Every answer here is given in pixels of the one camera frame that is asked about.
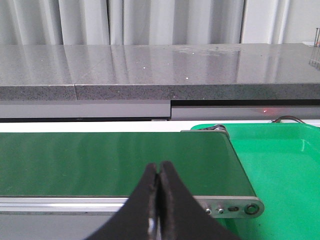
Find green conveyor belt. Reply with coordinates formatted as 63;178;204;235
0;131;255;197

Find grey granite slab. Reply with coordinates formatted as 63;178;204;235
0;43;320;104

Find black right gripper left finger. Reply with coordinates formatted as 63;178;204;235
87;163;159;240

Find thin metal rods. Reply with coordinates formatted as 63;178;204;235
313;27;320;47

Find white curtain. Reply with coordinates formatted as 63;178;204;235
0;0;320;45

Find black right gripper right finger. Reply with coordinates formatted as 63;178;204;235
158;161;239;240

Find grey metal base profile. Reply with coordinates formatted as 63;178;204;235
0;100;320;123

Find red black cable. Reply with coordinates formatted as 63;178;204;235
271;115;306;125

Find green plastic tray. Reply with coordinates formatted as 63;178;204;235
190;122;320;240

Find aluminium conveyor frame rail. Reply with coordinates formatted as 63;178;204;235
0;195;265;219

